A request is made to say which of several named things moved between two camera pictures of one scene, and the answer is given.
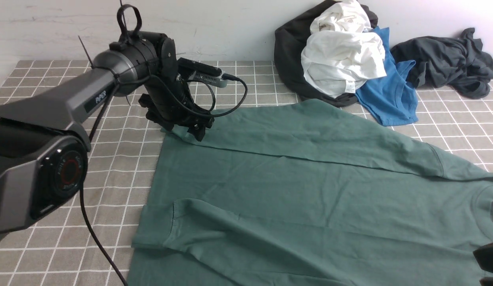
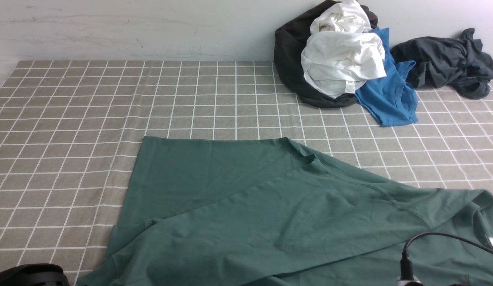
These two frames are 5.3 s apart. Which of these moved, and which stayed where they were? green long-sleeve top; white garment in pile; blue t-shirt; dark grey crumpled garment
Moved: green long-sleeve top
Stayed: white garment in pile; dark grey crumpled garment; blue t-shirt
